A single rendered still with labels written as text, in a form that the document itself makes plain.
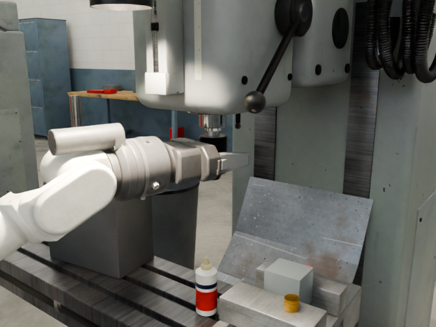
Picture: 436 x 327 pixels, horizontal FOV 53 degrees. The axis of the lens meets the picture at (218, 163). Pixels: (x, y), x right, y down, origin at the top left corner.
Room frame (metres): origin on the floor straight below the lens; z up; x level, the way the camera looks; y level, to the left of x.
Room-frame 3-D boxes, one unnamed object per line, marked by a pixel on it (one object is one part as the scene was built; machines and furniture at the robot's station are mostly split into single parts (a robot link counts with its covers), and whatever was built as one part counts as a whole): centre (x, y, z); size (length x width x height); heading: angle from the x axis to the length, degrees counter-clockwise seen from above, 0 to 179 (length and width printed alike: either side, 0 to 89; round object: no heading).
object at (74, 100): (0.98, 0.32, 1.25); 0.03 x 0.03 x 0.11
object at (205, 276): (0.73, 0.02, 0.98); 0.04 x 0.04 x 0.11
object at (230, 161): (0.67, -0.03, 1.23); 0.06 x 0.02 x 0.03; 128
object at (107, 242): (0.95, 0.28, 1.03); 0.22 x 0.12 x 0.20; 60
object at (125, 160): (0.59, 0.18, 1.24); 0.11 x 0.11 x 0.11; 38
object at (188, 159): (0.66, 0.08, 1.23); 0.13 x 0.12 x 0.10; 38
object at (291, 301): (0.56, -0.11, 1.05); 0.02 x 0.02 x 0.02
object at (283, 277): (0.62, -0.11, 1.04); 0.06 x 0.05 x 0.06; 55
